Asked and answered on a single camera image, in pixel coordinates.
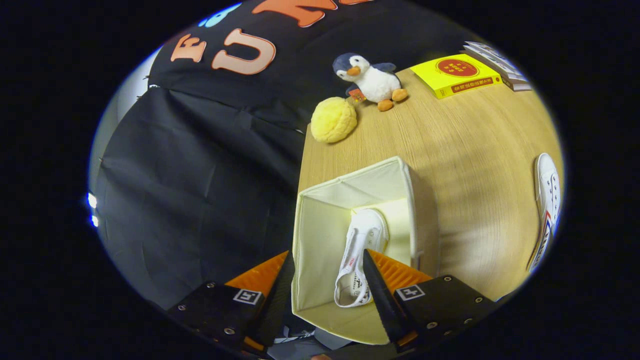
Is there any white illustrated book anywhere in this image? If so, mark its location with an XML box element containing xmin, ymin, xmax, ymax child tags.
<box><xmin>466</xmin><ymin>41</ymin><xmax>523</xmax><ymax>76</ymax></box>

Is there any yellow round plush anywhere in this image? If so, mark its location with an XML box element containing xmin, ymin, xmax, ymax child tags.
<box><xmin>310</xmin><ymin>97</ymin><xmax>358</xmax><ymax>144</ymax></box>

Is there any cream fabric storage box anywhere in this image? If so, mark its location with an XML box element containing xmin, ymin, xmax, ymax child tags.
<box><xmin>291</xmin><ymin>156</ymin><xmax>441</xmax><ymax>346</ymax></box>

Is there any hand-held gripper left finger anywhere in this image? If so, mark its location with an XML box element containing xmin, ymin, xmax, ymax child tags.
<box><xmin>167</xmin><ymin>250</ymin><xmax>296</xmax><ymax>357</ymax></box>

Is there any yellow book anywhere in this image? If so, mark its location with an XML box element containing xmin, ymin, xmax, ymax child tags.
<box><xmin>410</xmin><ymin>53</ymin><xmax>503</xmax><ymax>100</ymax></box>

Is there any black backdrop cloth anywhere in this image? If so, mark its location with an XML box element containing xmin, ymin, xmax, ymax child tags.
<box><xmin>90</xmin><ymin>0</ymin><xmax>481</xmax><ymax>311</ymax></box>

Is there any penguin plush toy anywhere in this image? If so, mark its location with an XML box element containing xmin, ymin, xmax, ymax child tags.
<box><xmin>332</xmin><ymin>52</ymin><xmax>409</xmax><ymax>112</ymax></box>

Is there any white canvas shoe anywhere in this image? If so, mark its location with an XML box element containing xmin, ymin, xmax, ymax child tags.
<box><xmin>526</xmin><ymin>152</ymin><xmax>563</xmax><ymax>275</ymax></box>
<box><xmin>334</xmin><ymin>208</ymin><xmax>390</xmax><ymax>308</ymax></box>

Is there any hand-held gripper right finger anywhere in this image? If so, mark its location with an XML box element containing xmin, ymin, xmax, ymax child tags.
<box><xmin>362</xmin><ymin>248</ymin><xmax>498</xmax><ymax>353</ymax></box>

